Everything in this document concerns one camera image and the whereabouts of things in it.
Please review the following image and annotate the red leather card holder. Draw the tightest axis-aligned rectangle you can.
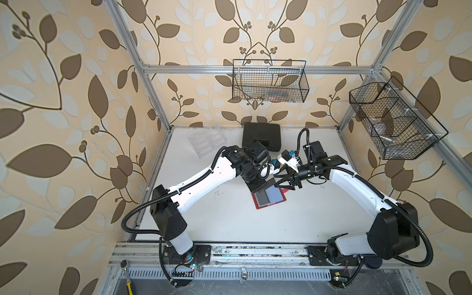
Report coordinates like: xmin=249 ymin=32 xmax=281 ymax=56
xmin=252 ymin=186 xmax=286 ymax=210

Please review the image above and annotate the grey credit card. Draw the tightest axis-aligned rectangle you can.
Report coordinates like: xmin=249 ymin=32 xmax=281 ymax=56
xmin=254 ymin=191 xmax=271 ymax=208

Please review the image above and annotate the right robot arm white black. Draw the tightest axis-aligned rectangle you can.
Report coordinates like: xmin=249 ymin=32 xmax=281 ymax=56
xmin=270 ymin=154 xmax=433 ymax=267

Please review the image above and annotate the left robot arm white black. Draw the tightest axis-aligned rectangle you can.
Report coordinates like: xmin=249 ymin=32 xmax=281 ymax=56
xmin=149 ymin=144 xmax=280 ymax=256

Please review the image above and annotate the black plastic tool case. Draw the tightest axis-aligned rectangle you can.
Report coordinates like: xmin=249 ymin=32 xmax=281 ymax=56
xmin=242 ymin=122 xmax=281 ymax=152

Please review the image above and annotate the clear plastic organizer box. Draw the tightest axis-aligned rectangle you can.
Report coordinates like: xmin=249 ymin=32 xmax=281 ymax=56
xmin=188 ymin=128 xmax=227 ymax=157

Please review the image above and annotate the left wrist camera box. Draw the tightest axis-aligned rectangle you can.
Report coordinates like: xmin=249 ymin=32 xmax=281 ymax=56
xmin=248 ymin=141 xmax=270 ymax=165

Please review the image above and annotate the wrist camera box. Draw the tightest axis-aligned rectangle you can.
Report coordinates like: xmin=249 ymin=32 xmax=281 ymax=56
xmin=248 ymin=141 xmax=270 ymax=165
xmin=304 ymin=141 xmax=328 ymax=164

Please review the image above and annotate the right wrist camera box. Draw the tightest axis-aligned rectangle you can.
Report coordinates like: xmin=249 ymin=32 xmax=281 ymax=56
xmin=304 ymin=141 xmax=328 ymax=164

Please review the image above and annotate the black wire basket back wall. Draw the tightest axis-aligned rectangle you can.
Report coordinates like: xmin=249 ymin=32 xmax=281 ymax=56
xmin=232 ymin=59 xmax=310 ymax=103

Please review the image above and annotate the black wire basket wall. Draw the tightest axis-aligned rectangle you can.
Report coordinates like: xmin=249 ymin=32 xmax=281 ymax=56
xmin=232 ymin=59 xmax=310 ymax=103
xmin=349 ymin=76 xmax=449 ymax=161

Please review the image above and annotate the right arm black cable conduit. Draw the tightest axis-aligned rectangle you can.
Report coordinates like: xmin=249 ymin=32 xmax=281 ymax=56
xmin=296 ymin=127 xmax=435 ymax=268

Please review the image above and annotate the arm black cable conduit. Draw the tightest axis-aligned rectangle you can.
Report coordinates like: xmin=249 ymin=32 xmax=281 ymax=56
xmin=296 ymin=127 xmax=435 ymax=268
xmin=120 ymin=145 xmax=231 ymax=288

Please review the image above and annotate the black wire basket right wall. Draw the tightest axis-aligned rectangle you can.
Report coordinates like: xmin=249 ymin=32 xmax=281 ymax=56
xmin=349 ymin=76 xmax=449 ymax=161

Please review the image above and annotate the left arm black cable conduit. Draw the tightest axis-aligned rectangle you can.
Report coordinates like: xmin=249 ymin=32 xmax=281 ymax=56
xmin=120 ymin=145 xmax=231 ymax=288

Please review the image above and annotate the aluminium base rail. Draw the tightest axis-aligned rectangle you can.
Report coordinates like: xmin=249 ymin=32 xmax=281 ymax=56
xmin=98 ymin=243 xmax=424 ymax=295

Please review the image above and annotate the yellow handled ratchet tool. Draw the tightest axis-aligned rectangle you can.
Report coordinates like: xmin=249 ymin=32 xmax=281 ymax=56
xmin=120 ymin=259 xmax=133 ymax=295

